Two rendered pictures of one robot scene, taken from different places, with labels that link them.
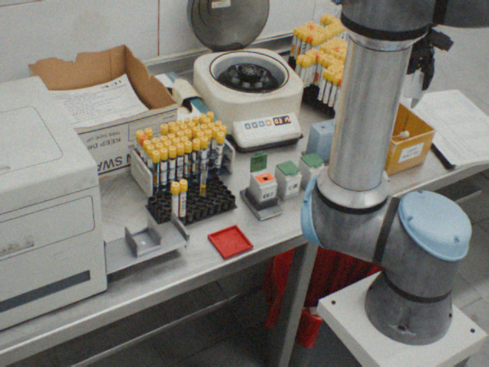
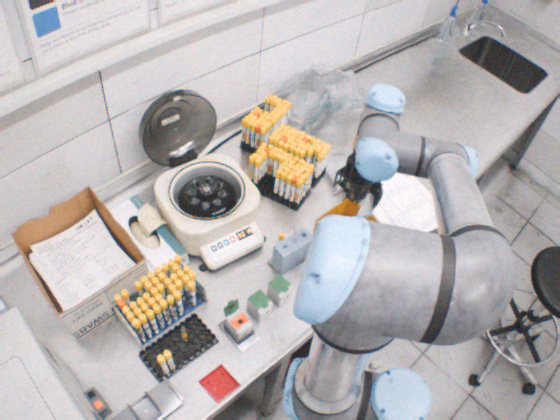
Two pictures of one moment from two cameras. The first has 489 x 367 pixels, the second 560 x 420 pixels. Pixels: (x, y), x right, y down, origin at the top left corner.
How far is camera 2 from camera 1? 0.56 m
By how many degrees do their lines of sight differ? 14
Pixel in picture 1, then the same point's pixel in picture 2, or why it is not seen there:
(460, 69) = not seen: hidden behind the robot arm
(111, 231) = (116, 390)
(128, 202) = (123, 354)
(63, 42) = (36, 196)
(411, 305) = not seen: outside the picture
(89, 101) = (69, 249)
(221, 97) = (185, 230)
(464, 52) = not seen: hidden behind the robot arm
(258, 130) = (224, 249)
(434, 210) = (401, 393)
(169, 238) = (166, 400)
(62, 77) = (41, 230)
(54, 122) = (40, 376)
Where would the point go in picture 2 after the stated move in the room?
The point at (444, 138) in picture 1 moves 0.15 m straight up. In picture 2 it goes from (388, 215) to (403, 180)
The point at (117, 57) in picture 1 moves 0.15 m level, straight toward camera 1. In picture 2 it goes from (84, 198) to (90, 244)
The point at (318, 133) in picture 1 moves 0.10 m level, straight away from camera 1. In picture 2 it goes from (281, 255) to (282, 221)
